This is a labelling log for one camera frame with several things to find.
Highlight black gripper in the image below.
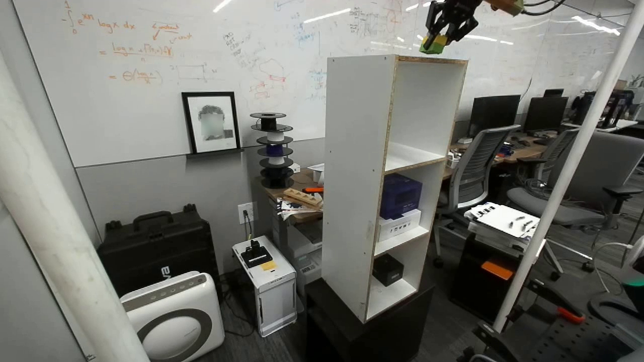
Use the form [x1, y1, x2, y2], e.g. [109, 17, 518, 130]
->
[422, 0, 486, 42]

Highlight yellow green lego bricks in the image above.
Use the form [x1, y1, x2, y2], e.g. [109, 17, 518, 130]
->
[418, 33, 450, 57]

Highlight white three-tier shelf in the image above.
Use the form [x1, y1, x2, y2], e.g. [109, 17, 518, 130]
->
[320, 55, 469, 325]

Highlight grey mesh office chair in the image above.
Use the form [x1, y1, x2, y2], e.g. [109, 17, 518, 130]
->
[435, 123, 524, 259]

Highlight purple box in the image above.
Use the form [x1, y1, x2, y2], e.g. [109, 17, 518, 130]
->
[378, 172, 424, 221]

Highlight thin white pole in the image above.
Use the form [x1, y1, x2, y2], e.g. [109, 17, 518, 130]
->
[490, 0, 644, 334]

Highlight white control panel board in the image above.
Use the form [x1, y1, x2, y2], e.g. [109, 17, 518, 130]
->
[462, 202, 542, 242]

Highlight empty black filament spool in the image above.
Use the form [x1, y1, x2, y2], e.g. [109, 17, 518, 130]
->
[249, 111, 287, 132]

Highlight flat white box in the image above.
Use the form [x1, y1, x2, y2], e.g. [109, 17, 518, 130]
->
[377, 208, 424, 244]

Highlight grey filament spool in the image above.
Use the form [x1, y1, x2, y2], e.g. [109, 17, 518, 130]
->
[253, 130, 295, 148]

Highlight grey padded office chair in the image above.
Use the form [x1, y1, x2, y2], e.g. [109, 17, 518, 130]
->
[505, 127, 644, 278]

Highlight blue filament spool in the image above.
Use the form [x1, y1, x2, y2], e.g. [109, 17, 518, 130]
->
[256, 142, 295, 164]

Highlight wooden tray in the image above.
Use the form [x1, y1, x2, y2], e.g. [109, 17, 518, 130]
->
[281, 188, 324, 210]

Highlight wooden desk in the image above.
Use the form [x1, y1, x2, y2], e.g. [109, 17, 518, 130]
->
[264, 166, 327, 227]

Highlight orange label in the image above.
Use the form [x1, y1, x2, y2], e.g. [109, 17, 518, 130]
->
[478, 259, 515, 283]

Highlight black equipment cart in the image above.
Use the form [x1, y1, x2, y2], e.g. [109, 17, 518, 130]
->
[446, 229, 540, 318]

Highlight small black box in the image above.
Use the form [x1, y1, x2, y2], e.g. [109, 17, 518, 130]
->
[372, 254, 407, 288]

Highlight black framed portrait picture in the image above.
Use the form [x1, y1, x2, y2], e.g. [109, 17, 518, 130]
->
[179, 91, 244, 157]

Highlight white whiteboard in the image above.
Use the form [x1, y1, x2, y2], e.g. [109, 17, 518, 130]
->
[11, 0, 631, 169]

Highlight small black device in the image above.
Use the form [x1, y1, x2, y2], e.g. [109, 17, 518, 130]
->
[239, 238, 276, 270]

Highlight black cabinet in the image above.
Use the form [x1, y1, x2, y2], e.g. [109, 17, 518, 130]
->
[304, 278, 435, 362]

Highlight white computer tower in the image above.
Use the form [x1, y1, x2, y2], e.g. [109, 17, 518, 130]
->
[232, 233, 300, 340]

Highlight black hard carrying case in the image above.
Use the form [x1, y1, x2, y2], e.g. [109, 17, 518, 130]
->
[99, 204, 221, 297]

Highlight white air purifier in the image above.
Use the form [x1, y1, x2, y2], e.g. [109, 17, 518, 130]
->
[119, 270, 227, 362]

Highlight thick white pole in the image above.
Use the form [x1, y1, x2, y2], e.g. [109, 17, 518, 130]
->
[0, 49, 153, 362]

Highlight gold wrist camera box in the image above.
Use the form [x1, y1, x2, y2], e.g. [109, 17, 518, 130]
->
[485, 0, 526, 19]

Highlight black camera cable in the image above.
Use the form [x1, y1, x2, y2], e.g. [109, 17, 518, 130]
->
[521, 0, 568, 19]

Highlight white wall outlet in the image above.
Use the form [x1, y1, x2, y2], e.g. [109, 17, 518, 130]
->
[236, 202, 256, 225]

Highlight red handled tool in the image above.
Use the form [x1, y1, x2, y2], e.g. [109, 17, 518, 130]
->
[530, 278, 587, 328]

